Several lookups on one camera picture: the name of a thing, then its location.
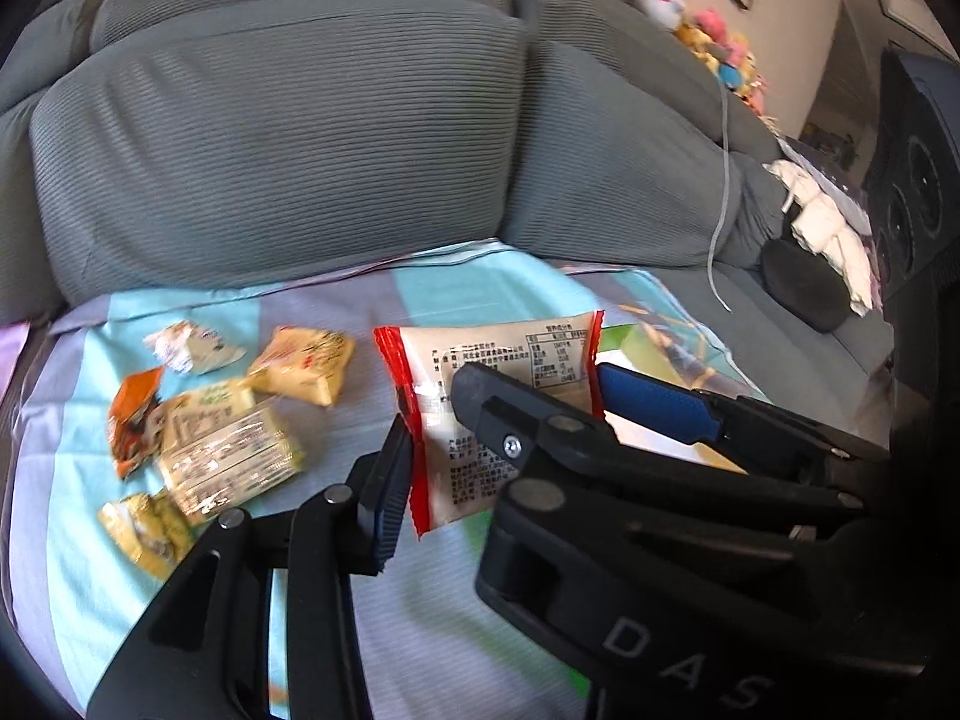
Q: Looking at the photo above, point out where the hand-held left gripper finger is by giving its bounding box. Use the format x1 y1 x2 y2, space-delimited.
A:
86 416 415 720

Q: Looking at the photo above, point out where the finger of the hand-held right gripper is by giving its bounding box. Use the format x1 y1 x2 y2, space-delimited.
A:
452 361 863 638
596 362 891 494

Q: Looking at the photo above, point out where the red-edged white snack packet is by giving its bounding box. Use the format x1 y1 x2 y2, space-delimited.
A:
373 310 605 539

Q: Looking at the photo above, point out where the orange snack packet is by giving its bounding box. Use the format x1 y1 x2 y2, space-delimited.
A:
107 367 167 478

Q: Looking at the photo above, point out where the cream snack packet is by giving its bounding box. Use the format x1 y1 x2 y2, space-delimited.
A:
156 378 306 527

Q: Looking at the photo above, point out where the black round cushion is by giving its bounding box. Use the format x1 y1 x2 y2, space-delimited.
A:
760 235 854 332

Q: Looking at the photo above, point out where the yellow patterned snack packet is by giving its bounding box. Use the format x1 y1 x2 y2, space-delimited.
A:
97 491 197 583

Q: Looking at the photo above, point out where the white crumpled snack packet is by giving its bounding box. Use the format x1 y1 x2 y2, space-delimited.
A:
142 320 248 377

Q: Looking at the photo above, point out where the white bundled cloth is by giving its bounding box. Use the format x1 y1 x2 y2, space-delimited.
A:
763 160 876 316

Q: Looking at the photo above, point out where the lilac fringed cloth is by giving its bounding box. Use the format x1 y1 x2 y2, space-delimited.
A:
782 135 873 227

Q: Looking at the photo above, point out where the striped printed cloth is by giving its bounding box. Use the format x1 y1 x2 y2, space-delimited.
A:
0 238 767 720

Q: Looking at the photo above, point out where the pile of colourful plush toys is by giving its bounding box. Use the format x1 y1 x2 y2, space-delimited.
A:
673 6 775 115

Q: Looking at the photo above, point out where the grey sofa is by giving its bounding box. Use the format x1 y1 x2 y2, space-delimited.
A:
0 0 897 421

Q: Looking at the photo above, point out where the white cable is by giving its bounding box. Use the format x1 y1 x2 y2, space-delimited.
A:
707 81 741 313

